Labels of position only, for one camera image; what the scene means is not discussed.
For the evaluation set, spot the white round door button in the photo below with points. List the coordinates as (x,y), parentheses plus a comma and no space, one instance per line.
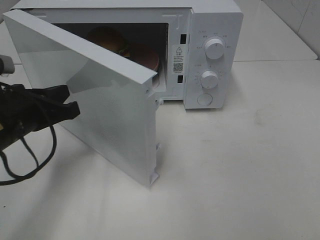
(204,99)

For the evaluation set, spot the toy burger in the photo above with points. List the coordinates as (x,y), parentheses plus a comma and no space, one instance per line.
(109,39)

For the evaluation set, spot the white warning label sticker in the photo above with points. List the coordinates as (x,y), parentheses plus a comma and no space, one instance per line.
(178,58)

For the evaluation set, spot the white microwave oven body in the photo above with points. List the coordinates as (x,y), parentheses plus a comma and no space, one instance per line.
(160,24)

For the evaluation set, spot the upper white round knob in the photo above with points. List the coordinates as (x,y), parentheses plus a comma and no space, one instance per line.
(214,48)

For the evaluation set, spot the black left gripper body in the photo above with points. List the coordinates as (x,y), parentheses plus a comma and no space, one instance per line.
(20,114)

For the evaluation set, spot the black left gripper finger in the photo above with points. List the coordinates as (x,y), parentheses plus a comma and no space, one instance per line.
(58,93)
(57,112)

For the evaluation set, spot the pink round plate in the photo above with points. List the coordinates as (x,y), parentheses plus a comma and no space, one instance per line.
(144,55)

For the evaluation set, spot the white round knob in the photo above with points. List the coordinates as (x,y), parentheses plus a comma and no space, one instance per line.
(214,48)
(209,79)

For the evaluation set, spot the lower white round knob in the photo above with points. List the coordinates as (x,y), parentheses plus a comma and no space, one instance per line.
(209,79)

